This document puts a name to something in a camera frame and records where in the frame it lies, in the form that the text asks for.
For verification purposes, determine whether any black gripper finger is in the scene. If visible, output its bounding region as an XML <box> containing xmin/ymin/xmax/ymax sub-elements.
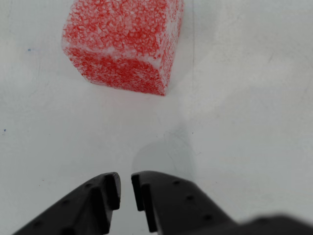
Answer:
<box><xmin>12</xmin><ymin>172</ymin><xmax>122</xmax><ymax>235</ymax></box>
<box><xmin>131</xmin><ymin>170</ymin><xmax>237</xmax><ymax>235</ymax></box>

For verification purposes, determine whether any red foam cube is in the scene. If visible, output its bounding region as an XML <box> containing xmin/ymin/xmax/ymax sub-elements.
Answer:
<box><xmin>61</xmin><ymin>0</ymin><xmax>184</xmax><ymax>96</ymax></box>

